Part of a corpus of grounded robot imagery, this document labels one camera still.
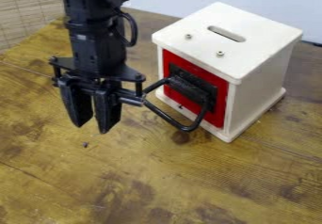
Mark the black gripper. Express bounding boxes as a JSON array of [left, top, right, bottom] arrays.
[[49, 30, 146, 134]]

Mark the red drawer with black handle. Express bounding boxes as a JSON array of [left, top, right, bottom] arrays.
[[143, 49, 229, 132]]

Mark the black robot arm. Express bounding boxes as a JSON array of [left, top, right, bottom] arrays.
[[49, 0, 146, 134]]

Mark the small dark screw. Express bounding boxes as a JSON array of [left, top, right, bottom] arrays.
[[82, 142, 90, 148]]

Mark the white wooden box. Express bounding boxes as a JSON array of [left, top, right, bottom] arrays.
[[152, 2, 302, 142]]

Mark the black cable loop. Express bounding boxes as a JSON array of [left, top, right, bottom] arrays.
[[114, 10, 139, 48]]

